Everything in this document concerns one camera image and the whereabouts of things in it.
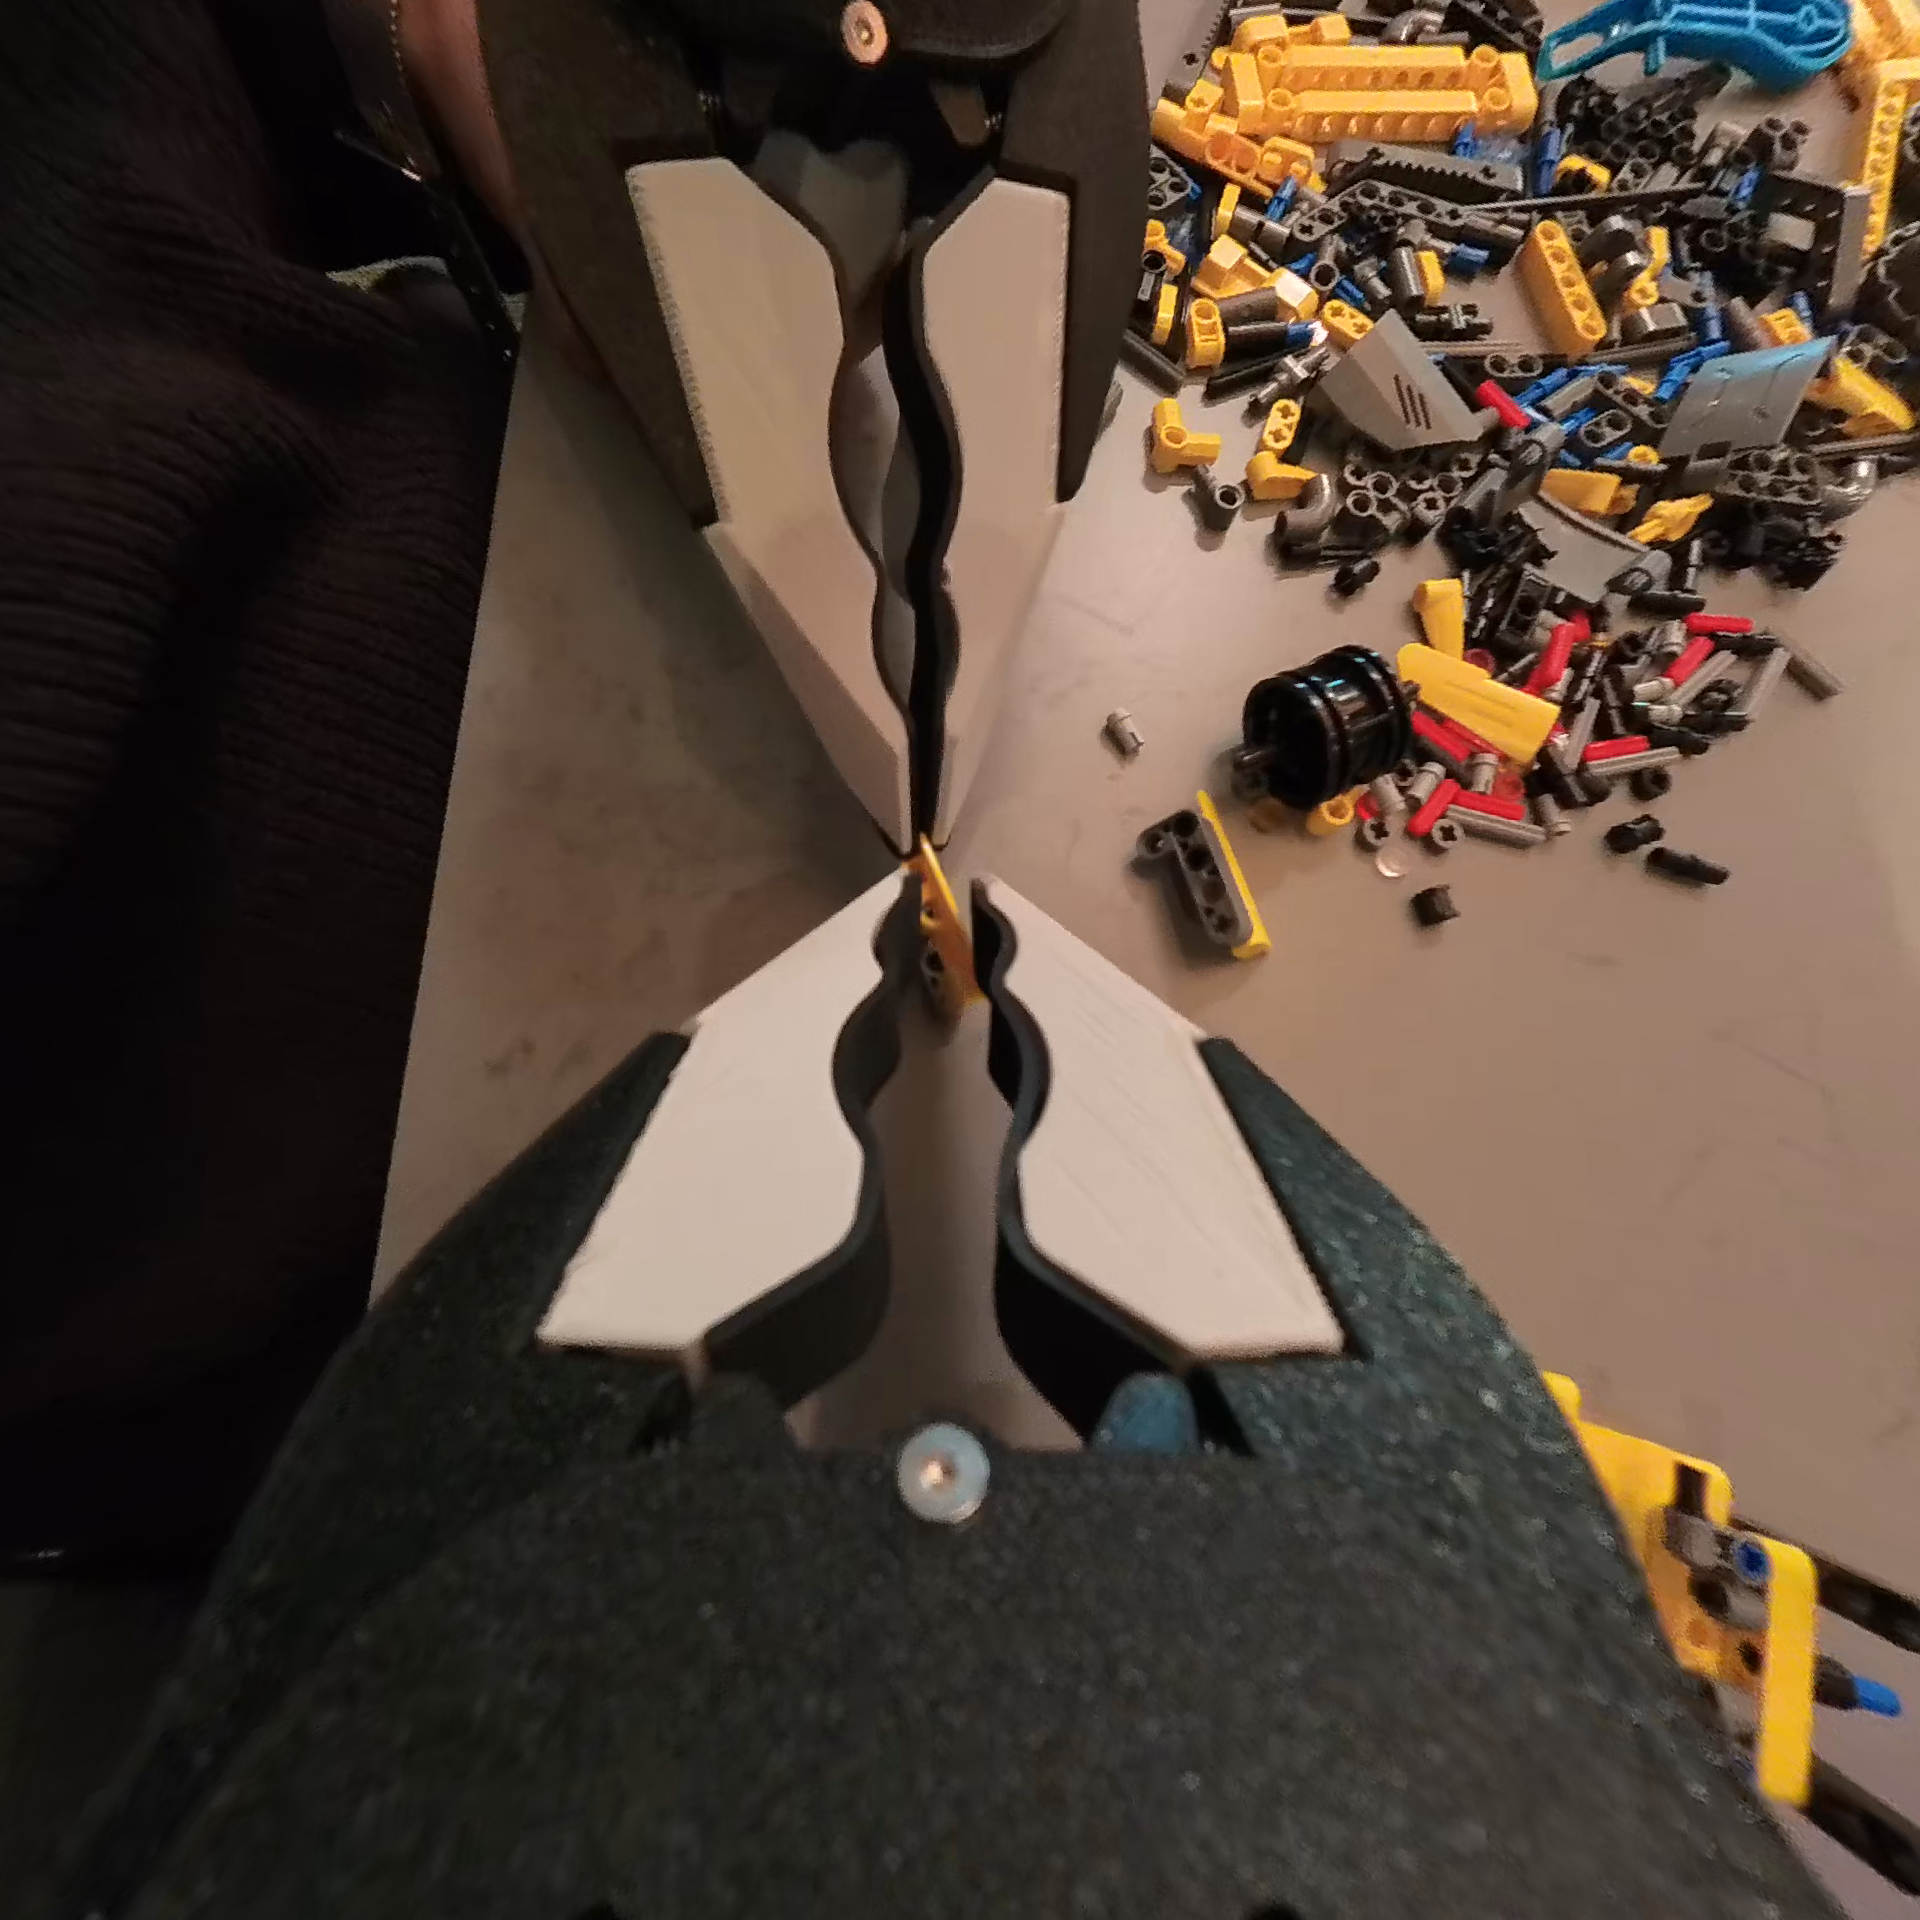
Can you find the blue curved toy piece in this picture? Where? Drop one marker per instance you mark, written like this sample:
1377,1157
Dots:
1697,36

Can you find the person's left forearm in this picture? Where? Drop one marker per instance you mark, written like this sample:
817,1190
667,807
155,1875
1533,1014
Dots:
225,181

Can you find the pile of toy building pieces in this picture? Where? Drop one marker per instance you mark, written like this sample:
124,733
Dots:
1574,375

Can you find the person's left hand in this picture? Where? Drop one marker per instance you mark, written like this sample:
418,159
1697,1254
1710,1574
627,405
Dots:
450,76

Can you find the yellow curved panel piece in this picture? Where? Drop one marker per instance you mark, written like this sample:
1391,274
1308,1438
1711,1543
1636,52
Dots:
1231,886
943,937

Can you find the small grey pin piece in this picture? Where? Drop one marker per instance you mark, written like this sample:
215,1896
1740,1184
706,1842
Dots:
1124,730

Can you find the black toy wheel hub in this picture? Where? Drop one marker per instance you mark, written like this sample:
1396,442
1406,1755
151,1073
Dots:
1328,720

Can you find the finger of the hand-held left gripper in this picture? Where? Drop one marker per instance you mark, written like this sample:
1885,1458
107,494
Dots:
998,375
747,388

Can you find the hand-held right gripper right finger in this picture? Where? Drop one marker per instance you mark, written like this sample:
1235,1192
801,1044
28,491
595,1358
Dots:
1139,1185

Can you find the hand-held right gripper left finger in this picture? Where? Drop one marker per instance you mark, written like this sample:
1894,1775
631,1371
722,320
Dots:
719,1169

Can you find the yellow toy assembly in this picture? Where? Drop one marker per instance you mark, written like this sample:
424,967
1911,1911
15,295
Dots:
1697,1516

